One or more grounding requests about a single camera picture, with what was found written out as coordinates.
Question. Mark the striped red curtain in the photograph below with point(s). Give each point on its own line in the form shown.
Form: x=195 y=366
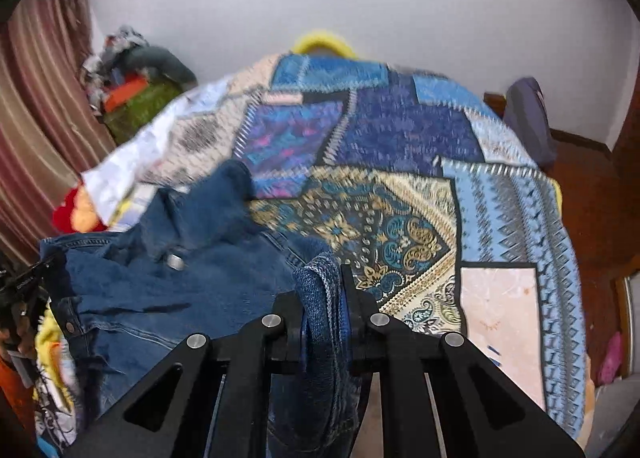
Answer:
x=49 y=135

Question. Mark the yellow headboard edge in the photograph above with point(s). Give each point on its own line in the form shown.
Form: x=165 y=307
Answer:
x=321 y=40

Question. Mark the purple grey garment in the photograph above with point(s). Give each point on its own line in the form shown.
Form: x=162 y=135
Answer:
x=526 y=114

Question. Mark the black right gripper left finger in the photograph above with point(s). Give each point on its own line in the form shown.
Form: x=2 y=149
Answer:
x=206 y=398

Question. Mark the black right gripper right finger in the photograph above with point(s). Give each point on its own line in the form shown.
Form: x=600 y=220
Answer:
x=477 y=393

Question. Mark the blue patchwork bedspread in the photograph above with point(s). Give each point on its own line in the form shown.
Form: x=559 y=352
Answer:
x=407 y=176

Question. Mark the blue denim jacket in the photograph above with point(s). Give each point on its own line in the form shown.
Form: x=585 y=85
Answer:
x=197 y=262

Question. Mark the red plush toy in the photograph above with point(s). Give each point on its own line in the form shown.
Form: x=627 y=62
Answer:
x=77 y=213

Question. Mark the pink slipper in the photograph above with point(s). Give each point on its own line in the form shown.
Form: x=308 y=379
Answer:
x=612 y=360

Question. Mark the pile of mixed clothes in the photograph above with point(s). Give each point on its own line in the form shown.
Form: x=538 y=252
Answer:
x=99 y=73

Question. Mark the white shirt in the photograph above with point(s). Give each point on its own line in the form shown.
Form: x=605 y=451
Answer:
x=109 y=182

